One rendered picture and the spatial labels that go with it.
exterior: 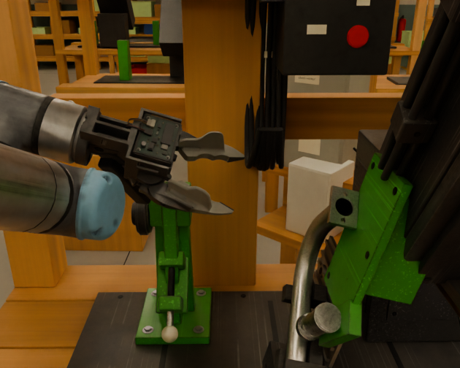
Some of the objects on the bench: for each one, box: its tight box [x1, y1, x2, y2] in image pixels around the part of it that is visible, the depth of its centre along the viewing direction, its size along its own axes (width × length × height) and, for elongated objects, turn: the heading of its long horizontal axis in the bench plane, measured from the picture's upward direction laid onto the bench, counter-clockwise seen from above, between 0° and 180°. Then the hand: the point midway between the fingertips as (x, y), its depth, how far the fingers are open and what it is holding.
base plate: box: [66, 291, 460, 368], centre depth 79 cm, size 42×110×2 cm, turn 91°
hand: (230, 183), depth 64 cm, fingers open, 7 cm apart
